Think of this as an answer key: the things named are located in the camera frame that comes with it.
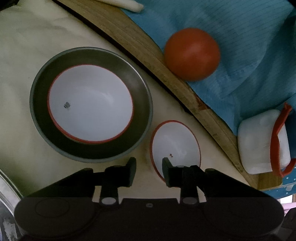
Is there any red ball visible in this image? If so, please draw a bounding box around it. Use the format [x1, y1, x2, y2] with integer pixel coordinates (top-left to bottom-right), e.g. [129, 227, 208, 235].
[164, 27, 221, 82]

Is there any steel bowl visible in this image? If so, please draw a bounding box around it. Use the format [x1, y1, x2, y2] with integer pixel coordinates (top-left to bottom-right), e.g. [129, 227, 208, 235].
[29, 47, 153, 164]

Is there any large white red-rimmed bowl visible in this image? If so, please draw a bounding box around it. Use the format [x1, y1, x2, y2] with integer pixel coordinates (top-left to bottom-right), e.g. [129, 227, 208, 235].
[47, 65, 135, 145]

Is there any white jug with red handle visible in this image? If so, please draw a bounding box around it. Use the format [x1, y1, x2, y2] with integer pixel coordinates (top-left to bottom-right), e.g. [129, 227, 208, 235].
[238, 102, 296, 178]

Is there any blue cloth garment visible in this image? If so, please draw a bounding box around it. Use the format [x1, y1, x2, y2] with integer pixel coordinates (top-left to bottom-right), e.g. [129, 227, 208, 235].
[120, 0, 296, 138]

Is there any small white red-rimmed bowl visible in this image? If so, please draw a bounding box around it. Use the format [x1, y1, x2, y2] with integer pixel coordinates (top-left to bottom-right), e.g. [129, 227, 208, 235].
[149, 120, 202, 184]

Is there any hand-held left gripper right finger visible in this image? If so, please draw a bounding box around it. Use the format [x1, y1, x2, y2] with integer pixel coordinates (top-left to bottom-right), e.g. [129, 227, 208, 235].
[162, 157, 274, 206]

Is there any blue white-dotted fabric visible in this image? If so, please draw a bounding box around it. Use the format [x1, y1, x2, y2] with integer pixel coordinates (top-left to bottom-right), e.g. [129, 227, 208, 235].
[261, 170, 296, 200]

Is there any cream table cover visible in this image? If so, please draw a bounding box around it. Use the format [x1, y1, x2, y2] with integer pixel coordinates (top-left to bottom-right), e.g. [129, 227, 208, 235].
[0, 0, 253, 209]

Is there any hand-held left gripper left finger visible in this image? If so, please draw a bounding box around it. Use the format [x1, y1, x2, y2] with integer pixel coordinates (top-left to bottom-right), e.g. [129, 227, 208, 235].
[24, 157, 137, 207]

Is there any wooden shelf board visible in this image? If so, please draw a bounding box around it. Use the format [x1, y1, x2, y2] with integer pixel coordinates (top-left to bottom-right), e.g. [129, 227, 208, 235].
[54, 0, 285, 192]

